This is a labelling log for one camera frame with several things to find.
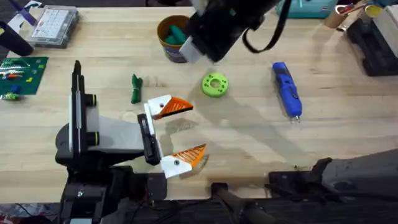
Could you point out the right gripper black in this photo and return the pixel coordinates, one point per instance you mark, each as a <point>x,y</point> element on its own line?
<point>224,28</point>

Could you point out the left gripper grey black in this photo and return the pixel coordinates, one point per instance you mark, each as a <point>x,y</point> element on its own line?
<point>118,137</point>

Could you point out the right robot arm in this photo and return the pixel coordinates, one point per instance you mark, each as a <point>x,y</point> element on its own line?
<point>357,174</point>

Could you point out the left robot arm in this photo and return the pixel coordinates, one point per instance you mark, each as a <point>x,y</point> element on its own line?
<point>93,193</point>

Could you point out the green toy vegetable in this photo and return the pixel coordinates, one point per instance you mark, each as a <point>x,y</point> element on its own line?
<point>136,88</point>

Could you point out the blue electric screwdriver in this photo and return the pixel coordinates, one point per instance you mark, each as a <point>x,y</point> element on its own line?
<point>287,90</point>

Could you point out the brown tub with green toys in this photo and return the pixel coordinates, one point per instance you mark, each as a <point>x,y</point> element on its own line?
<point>171,37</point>

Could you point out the black upright wrist plate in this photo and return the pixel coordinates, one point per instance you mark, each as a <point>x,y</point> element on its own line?
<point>77,109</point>

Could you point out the teal box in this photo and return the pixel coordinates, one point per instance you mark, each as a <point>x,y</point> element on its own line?
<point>308,7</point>

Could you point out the clear plastic parts box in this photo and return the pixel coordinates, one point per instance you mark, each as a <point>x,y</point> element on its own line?
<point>53,26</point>

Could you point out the green board with toy blocks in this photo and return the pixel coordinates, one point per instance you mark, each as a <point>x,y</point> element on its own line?
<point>21,76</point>

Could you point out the white sheet with blue pen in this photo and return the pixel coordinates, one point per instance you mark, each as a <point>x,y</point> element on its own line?
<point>26,12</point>

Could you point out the black case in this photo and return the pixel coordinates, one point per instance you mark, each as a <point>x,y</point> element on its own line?
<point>373,49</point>

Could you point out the dark cylinder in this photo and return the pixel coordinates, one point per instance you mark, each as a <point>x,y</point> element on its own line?
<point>14,40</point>

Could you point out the white box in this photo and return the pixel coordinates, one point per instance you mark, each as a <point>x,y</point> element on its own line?
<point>388,28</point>

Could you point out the black rail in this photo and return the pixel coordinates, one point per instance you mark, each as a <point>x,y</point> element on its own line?
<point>186,213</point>

